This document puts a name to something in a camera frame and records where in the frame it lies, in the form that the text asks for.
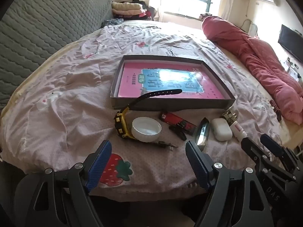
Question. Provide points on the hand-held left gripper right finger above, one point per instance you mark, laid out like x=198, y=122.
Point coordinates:
x=198, y=165

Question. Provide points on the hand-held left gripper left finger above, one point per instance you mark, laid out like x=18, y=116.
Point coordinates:
x=99, y=165

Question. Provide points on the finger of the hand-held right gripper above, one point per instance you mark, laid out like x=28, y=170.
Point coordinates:
x=248, y=146
x=272, y=145

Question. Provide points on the small white bottle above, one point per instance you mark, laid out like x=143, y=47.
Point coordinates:
x=238, y=131

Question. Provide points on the white earbuds case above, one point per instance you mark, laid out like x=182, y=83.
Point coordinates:
x=221, y=128

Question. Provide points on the faceted black and gold case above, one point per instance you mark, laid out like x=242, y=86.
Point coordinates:
x=202, y=132

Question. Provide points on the white plastic cap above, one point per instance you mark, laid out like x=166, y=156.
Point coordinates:
x=146, y=130

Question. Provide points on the pink box lid tray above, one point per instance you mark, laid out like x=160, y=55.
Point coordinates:
x=189, y=105

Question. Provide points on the yellow and black wristwatch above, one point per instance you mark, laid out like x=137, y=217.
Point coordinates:
x=156, y=93

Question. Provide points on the black clip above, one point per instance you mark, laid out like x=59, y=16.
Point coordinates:
x=180, y=130

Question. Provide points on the brown hair clip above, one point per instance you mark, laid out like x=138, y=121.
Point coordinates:
x=274, y=104

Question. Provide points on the small metal nail clipper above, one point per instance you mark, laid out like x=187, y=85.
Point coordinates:
x=163, y=143

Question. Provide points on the red and black rectangular case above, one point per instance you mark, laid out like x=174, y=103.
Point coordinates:
x=170, y=117

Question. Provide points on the pink and blue book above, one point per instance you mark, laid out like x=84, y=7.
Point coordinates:
x=132, y=85

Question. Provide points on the pink quilted duvet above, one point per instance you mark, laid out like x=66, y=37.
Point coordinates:
x=260, y=59

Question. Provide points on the pink printed bed sheet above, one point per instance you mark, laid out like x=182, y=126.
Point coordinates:
x=71, y=75

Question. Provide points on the black television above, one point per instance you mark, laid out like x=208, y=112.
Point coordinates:
x=291, y=42

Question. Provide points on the dark patterned cloth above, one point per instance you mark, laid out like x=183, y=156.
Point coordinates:
x=112, y=23

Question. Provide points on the grey quilted headboard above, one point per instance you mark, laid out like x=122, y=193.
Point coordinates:
x=47, y=28

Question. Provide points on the cream folded blankets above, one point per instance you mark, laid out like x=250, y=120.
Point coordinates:
x=125, y=8

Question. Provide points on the pile of dark clothes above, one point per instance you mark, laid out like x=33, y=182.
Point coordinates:
x=146, y=11

